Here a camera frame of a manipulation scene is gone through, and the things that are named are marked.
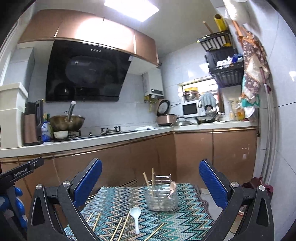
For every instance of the chopstick in holder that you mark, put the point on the chopstick in holder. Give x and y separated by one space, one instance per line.
152 176
148 184

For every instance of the clear utensil holder basket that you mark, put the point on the clear utensil holder basket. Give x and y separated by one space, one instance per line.
162 201

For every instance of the steel pot lid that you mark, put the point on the steel pot lid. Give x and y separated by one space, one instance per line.
181 121

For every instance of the chopstick in holder right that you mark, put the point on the chopstick in holder right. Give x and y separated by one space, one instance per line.
152 176

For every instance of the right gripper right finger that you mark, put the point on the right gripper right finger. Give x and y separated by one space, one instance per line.
257 222

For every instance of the white plastic spoon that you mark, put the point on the white plastic spoon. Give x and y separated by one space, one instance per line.
135 212

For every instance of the zigzag patterned table mat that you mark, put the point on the zigzag patterned table mat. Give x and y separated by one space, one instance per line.
191 221

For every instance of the black range hood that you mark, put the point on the black range hood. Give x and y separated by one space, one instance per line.
84 72

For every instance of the dark red trash bin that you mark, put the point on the dark red trash bin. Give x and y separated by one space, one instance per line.
256 182

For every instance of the brass wok with handle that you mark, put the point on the brass wok with handle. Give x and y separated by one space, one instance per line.
68 121

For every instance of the copper rice cooker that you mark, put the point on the copper rice cooker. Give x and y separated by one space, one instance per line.
163 116

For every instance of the yellow bottle on counter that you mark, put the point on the yellow bottle on counter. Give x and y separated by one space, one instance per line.
240 112

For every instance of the white water heater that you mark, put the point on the white water heater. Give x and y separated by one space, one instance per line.
153 84

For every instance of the white microwave oven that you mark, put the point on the white microwave oven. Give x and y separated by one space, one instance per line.
191 109

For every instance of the blue label oil bottle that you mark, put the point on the blue label oil bottle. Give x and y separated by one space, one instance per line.
47 131

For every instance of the white bowl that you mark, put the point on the white bowl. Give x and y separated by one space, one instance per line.
60 135

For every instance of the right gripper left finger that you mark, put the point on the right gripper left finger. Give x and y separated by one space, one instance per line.
44 223

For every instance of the gas stove top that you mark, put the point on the gas stove top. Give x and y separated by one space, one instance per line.
104 132

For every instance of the steel pot on microwave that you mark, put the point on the steel pot on microwave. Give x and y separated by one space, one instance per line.
190 94

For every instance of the blue hanging towel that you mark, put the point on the blue hanging towel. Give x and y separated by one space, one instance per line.
208 100

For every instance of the chopstick in holder left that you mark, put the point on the chopstick in holder left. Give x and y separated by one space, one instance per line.
148 184

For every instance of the blue white gloved hand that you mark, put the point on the blue white gloved hand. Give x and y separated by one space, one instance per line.
6 205

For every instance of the copper electric kettle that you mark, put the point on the copper electric kettle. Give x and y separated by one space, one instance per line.
33 123

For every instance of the yellow roll on rack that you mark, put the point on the yellow roll on rack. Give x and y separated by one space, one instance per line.
219 20

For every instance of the black wall rack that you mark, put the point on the black wall rack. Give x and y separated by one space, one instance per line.
219 46

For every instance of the patterned hanging cloth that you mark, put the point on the patterned hanging cloth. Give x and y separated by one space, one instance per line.
256 68

